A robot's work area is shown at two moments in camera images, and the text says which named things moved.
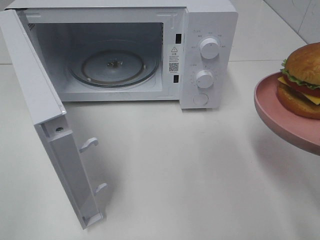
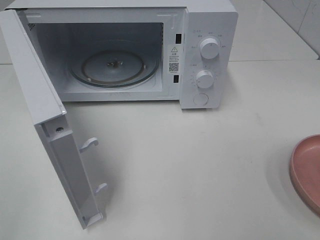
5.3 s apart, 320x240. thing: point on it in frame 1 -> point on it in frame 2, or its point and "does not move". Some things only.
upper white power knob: (209, 48) does not move
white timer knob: (204, 78) does not move
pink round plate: (302, 131) -> (304, 171)
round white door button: (200, 99) does not move
